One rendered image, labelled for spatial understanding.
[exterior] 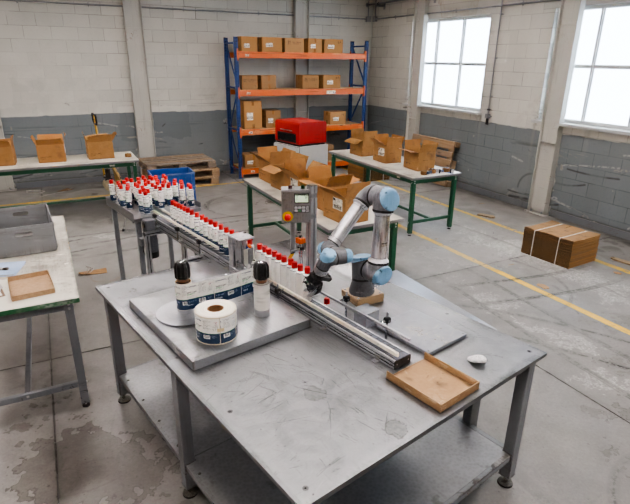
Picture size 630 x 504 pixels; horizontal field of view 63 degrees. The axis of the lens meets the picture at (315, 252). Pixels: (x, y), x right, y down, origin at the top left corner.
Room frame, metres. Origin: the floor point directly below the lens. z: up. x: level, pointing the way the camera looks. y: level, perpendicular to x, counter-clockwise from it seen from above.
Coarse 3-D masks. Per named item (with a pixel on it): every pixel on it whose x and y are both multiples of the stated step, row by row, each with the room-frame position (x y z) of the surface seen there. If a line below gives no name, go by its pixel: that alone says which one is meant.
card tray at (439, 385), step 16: (416, 368) 1.99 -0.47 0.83; (432, 368) 2.00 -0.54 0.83; (448, 368) 1.97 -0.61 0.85; (400, 384) 1.85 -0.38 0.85; (416, 384) 1.87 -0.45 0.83; (432, 384) 1.87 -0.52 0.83; (448, 384) 1.87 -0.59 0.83; (464, 384) 1.88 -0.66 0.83; (432, 400) 1.72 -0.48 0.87; (448, 400) 1.71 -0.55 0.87
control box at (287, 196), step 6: (282, 186) 2.83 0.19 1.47; (294, 186) 2.84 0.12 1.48; (300, 186) 2.84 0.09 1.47; (282, 192) 2.74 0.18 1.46; (288, 192) 2.75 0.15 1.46; (294, 192) 2.75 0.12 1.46; (300, 192) 2.75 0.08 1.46; (306, 192) 2.75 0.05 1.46; (282, 198) 2.74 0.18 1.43; (288, 198) 2.74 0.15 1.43; (282, 204) 2.74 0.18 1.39; (288, 204) 2.75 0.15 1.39; (294, 204) 2.75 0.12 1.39; (300, 204) 2.75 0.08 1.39; (306, 204) 2.75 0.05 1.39; (282, 210) 2.75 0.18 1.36; (288, 210) 2.75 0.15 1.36; (282, 216) 2.74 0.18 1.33; (294, 216) 2.75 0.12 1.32; (300, 216) 2.75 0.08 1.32; (306, 216) 2.75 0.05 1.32; (282, 222) 2.75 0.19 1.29; (288, 222) 2.75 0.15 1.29; (294, 222) 2.75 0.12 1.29; (300, 222) 2.76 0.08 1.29; (306, 222) 2.76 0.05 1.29
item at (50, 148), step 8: (32, 136) 7.07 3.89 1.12; (40, 136) 7.21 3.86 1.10; (48, 136) 7.25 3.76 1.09; (56, 136) 7.29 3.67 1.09; (64, 136) 7.07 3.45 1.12; (40, 144) 6.92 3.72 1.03; (48, 144) 6.97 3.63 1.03; (56, 144) 7.01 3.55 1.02; (64, 144) 7.22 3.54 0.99; (40, 152) 6.92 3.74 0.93; (48, 152) 6.96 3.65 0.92; (56, 152) 7.00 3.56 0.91; (64, 152) 7.04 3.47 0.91; (40, 160) 6.91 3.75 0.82; (48, 160) 6.95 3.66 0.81; (56, 160) 6.99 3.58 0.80; (64, 160) 7.04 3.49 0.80
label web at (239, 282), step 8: (248, 248) 2.93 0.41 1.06; (240, 272) 2.56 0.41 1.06; (248, 272) 2.60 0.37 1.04; (224, 280) 2.49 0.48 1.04; (232, 280) 2.53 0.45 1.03; (240, 280) 2.56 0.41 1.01; (248, 280) 2.60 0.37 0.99; (224, 288) 2.49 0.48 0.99; (232, 288) 2.52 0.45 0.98; (240, 288) 2.56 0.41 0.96; (248, 288) 2.60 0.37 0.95; (232, 296) 2.52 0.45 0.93
